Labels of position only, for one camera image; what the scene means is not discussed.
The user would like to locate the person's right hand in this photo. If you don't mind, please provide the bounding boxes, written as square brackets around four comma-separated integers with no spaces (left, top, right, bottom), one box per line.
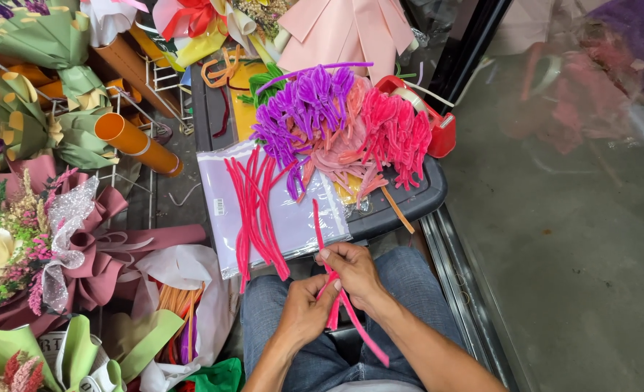
[315,242,391,323]

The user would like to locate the person's left hand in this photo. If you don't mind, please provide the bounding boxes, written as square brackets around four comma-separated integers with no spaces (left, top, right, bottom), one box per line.
[274,272,343,356]

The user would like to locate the long pink pipe cleaner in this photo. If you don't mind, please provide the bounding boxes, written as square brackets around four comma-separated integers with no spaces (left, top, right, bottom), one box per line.
[311,198,391,369]

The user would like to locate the person's blue jeans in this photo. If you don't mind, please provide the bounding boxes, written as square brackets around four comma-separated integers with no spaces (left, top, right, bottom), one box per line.
[239,245,464,392]

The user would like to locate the thin wooden stick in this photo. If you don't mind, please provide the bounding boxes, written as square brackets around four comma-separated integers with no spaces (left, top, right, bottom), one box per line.
[380,184,416,235]

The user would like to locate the lilac paper packet in plastic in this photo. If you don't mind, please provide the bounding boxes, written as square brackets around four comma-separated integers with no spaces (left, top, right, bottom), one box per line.
[196,140,353,281]

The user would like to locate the black plastic tray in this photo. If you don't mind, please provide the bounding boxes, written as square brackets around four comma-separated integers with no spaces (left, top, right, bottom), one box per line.
[190,59,448,244]

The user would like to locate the metal door track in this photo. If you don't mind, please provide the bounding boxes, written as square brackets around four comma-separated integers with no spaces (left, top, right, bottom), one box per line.
[419,206,520,392]

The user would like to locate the green plastic bag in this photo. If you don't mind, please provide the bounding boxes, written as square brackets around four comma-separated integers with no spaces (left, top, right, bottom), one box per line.
[172,356,246,392]

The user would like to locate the bundle of straight pink pipe cleaners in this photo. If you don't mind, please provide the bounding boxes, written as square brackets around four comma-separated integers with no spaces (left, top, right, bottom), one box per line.
[223,146,296,295]

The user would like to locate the pile of pale pink pipe cleaner flowers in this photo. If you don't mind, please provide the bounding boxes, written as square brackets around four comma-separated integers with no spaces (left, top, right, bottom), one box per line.
[294,76,391,211]

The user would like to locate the bundle of orange pipe cleaners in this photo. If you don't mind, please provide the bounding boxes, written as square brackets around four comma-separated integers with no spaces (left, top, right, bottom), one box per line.
[155,282,206,366]

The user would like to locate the white plastic bag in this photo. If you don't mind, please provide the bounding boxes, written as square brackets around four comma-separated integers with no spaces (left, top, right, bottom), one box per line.
[117,243,236,392]

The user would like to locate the pile of hot pink pipe cleaner flowers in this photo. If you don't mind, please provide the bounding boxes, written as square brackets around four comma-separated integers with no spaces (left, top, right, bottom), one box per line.
[353,86,434,192]

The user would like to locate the red tape dispenser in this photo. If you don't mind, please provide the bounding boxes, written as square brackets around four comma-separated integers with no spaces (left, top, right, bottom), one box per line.
[374,74,458,159]

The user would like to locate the pile of purple pipe cleaner flowers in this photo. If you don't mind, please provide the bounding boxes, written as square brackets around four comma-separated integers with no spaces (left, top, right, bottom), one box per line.
[249,61,375,201]

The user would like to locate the clear tape roll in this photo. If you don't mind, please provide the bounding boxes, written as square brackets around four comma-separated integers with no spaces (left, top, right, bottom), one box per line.
[391,86,429,118]

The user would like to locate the yellow paper packet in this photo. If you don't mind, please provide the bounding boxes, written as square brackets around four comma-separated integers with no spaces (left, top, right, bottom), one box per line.
[227,60,271,143]

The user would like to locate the maroon wrapped flower bouquet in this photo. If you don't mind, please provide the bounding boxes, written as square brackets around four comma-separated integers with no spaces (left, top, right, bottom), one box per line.
[0,155,209,334]

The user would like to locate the dark red pipe cleaner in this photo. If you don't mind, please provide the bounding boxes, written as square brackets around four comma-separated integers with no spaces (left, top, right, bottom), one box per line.
[212,82,233,140]

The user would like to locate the bunch of green pipe cleaners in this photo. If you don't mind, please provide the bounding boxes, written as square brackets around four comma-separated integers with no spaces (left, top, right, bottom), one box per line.
[236,62,288,109]

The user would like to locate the light green wrapped dried bouquet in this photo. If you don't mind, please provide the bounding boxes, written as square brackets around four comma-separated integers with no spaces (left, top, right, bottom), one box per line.
[0,309,187,392]

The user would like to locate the orange paper roll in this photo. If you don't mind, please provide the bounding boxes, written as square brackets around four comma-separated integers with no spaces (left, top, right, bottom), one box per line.
[94,111,185,178]

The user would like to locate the pink wrapping paper sheets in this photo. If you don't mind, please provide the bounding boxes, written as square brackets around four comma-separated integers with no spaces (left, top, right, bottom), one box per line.
[276,0,417,86]

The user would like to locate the orange pipe cleaner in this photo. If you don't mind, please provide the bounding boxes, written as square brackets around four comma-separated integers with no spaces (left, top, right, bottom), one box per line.
[200,44,242,89]

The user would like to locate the dried flower bunch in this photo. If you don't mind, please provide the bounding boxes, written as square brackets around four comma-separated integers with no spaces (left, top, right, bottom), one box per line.
[231,0,296,39]

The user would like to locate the brown paper roll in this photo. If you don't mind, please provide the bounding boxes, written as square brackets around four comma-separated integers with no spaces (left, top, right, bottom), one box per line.
[93,33,184,118]

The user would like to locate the bouquet with red ribbon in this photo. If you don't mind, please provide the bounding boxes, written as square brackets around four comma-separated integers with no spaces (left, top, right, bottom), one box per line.
[150,0,258,69]

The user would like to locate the green wrapped purple flower bouquet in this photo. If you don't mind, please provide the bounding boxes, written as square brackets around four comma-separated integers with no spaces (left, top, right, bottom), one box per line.
[0,62,120,181]

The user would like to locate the white wrapping paper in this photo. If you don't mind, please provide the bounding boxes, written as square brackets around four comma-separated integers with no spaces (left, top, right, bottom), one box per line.
[79,0,149,49]

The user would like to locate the black door frame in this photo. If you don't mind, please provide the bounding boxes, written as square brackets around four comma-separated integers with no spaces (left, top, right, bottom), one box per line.
[424,0,513,116]

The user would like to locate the white wire rack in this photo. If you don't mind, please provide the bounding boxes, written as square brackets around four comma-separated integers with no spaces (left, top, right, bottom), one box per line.
[0,47,195,230]

